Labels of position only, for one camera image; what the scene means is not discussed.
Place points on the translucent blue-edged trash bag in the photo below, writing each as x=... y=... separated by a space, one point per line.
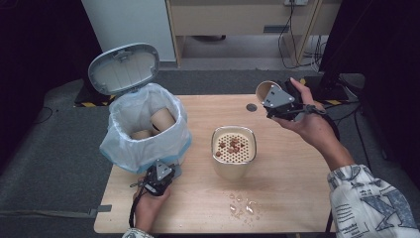
x=158 y=145

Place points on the person's right hand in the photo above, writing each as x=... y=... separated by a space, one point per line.
x=313 y=127

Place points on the wooden desk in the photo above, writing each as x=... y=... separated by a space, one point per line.
x=231 y=18

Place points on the white pedal trash can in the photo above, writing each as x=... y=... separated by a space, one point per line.
x=122 y=69

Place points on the black stand base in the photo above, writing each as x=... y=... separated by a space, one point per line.
x=327 y=91

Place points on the grey floor tape strip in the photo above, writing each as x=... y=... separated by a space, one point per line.
x=100 y=209

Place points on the white power strip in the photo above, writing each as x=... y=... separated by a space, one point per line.
x=296 y=2

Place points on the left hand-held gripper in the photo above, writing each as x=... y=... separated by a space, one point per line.
x=158 y=180

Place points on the brown paper cup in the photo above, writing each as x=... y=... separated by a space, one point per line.
x=142 y=135
x=263 y=91
x=163 y=120

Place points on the person's left hand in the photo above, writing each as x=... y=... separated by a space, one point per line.
x=148 y=208

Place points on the spilled water drops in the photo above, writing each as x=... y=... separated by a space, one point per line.
x=242 y=206

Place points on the brown food scraps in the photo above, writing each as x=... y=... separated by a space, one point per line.
x=233 y=143

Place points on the round grey table grommet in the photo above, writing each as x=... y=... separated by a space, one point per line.
x=251 y=107

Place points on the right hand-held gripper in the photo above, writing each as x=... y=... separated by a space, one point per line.
x=280 y=99

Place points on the beige strainer bucket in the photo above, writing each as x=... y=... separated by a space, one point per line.
x=231 y=170

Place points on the white cabinet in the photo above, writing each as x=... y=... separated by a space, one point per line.
x=128 y=23

